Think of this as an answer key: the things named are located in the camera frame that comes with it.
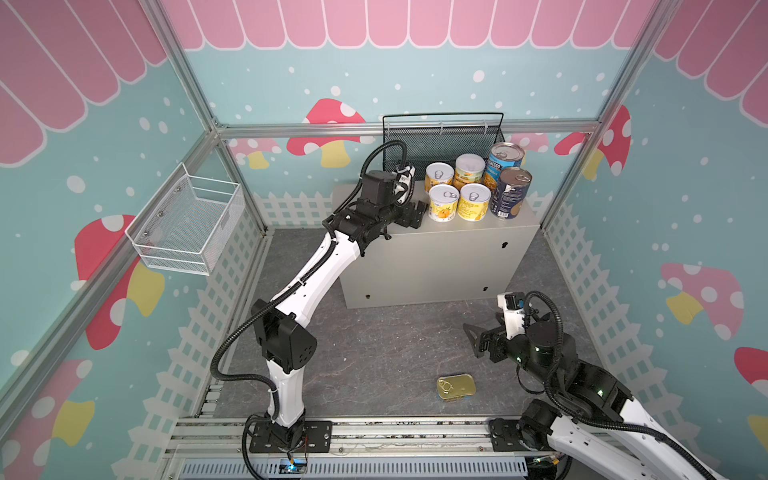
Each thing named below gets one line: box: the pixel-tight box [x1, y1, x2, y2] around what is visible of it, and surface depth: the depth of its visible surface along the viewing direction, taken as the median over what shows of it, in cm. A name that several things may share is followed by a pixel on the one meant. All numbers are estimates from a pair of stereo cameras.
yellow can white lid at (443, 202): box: [428, 184, 460, 223], surface depth 74 cm
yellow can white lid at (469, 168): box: [453, 153, 486, 190], surface depth 78 cm
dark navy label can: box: [490, 166, 533, 220], surface depth 72 cm
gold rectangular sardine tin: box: [436, 374, 476, 400], surface depth 80 cm
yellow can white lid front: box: [458, 183, 491, 222], surface depth 74 cm
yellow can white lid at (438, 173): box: [424, 162, 455, 192], surface depth 79 cm
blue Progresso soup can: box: [484, 142, 526, 192], surface depth 76 cm
